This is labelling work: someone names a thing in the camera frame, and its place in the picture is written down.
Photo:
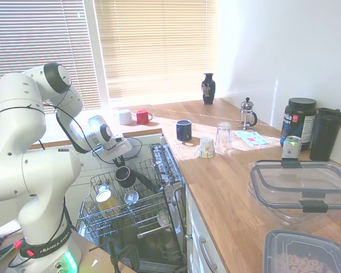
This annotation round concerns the round metal cabinet knob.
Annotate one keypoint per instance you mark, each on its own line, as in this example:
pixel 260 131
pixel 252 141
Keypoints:
pixel 188 236

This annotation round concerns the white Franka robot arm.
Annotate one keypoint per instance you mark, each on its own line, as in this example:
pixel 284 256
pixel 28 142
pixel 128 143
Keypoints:
pixel 14 113

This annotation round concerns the beige window blind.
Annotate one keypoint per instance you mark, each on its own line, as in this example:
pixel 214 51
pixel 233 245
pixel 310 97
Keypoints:
pixel 156 48

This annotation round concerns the clear plastic container with lid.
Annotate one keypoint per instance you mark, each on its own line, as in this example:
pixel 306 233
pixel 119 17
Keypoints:
pixel 298 182

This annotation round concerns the tall clear drinking glass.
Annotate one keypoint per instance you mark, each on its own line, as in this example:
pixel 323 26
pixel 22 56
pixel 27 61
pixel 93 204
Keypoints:
pixel 224 139

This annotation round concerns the yellow mug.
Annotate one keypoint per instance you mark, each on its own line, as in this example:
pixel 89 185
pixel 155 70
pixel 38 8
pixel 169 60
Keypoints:
pixel 106 200

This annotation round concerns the paper leaflet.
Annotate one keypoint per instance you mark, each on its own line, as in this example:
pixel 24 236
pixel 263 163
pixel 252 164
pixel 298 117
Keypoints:
pixel 251 138

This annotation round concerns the black camera tripod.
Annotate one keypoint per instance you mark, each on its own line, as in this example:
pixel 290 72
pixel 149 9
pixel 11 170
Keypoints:
pixel 125 256

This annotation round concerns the clear drinking glass with label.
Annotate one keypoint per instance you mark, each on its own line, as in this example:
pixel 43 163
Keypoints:
pixel 103 188

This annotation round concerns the black vase with gold pattern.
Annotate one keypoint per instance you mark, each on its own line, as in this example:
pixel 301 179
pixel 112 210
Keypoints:
pixel 208 91

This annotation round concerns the black protein powder tub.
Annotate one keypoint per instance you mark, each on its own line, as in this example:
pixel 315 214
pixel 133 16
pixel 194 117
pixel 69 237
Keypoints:
pixel 298 119

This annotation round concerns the white bowl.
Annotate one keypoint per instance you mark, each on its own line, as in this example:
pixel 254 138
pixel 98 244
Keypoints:
pixel 163 219

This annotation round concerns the small white patterned cup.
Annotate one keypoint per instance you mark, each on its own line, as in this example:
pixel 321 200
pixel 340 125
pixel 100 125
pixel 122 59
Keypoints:
pixel 206 148

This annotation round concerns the dark plastic container with cereal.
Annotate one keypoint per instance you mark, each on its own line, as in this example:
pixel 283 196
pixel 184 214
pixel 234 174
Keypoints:
pixel 307 253

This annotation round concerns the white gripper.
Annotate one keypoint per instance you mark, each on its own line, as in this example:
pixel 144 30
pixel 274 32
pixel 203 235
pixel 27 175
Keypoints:
pixel 116 148

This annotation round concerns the black shaker bottle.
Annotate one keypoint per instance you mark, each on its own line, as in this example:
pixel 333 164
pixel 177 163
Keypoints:
pixel 325 133

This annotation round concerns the grey window blind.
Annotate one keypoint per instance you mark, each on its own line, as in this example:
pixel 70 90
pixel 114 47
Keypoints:
pixel 39 34

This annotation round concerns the navy mug with white print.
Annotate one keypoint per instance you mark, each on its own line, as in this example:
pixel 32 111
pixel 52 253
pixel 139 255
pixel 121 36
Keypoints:
pixel 125 177

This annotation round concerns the dishwasher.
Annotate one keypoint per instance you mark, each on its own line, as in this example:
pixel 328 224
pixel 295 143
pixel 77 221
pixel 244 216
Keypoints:
pixel 173 199

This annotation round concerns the glass French press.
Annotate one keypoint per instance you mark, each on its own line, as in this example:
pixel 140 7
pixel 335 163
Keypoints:
pixel 246 113

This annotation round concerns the white and green drink can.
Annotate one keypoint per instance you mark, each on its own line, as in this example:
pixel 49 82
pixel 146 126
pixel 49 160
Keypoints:
pixel 291 148

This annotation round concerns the white cabinet with drawer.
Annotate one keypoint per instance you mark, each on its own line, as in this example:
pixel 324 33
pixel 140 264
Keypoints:
pixel 196 221

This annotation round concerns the plain navy blue mug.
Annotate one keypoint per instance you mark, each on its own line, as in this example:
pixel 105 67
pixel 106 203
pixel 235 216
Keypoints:
pixel 184 130

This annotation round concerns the red mug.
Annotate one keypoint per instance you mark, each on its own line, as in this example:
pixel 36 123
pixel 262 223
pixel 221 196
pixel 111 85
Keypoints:
pixel 142 117

